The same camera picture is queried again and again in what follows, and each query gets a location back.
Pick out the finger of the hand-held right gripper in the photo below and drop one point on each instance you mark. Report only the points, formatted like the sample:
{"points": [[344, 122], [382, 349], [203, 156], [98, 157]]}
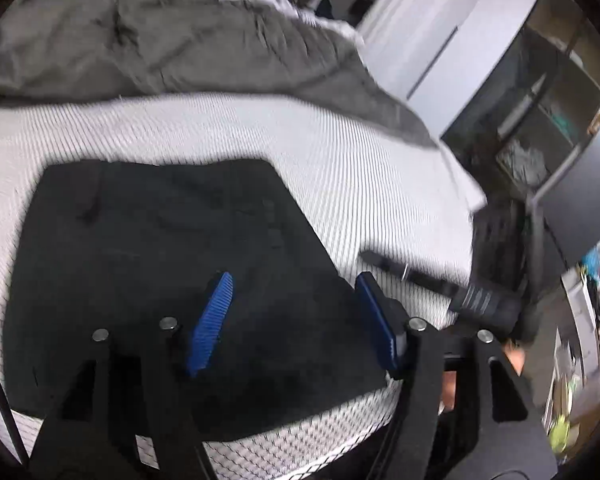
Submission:
{"points": [[405, 272]]}

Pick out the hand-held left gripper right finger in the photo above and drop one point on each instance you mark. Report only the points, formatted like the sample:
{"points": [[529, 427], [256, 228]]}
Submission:
{"points": [[377, 320]]}

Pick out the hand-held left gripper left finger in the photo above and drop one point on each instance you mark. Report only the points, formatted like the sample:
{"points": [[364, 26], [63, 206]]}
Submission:
{"points": [[212, 320]]}

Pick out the black pants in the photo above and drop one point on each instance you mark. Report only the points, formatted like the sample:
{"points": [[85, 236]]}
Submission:
{"points": [[155, 235]]}

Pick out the person's right hand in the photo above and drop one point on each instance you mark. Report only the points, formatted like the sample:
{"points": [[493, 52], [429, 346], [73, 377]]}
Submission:
{"points": [[514, 357]]}

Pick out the honeycomb patterned bed mattress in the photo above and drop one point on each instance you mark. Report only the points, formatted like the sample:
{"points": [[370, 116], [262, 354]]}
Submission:
{"points": [[380, 185]]}

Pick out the dark monitor screen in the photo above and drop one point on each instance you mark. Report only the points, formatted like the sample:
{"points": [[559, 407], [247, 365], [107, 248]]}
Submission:
{"points": [[585, 195]]}

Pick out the yellow green object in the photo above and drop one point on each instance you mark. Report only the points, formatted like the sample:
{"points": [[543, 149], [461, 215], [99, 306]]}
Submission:
{"points": [[560, 435]]}

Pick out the open wardrobe shelf unit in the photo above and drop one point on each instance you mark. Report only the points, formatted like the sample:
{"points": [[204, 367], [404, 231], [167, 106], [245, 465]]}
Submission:
{"points": [[530, 110]]}

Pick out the narrow white curtain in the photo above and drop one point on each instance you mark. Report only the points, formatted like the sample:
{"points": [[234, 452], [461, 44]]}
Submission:
{"points": [[420, 20]]}

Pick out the dark grey duvet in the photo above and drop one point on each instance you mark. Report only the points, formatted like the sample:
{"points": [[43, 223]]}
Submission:
{"points": [[155, 35]]}

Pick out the white striped sheet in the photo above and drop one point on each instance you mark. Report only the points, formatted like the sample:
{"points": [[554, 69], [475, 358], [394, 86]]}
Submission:
{"points": [[260, 0]]}

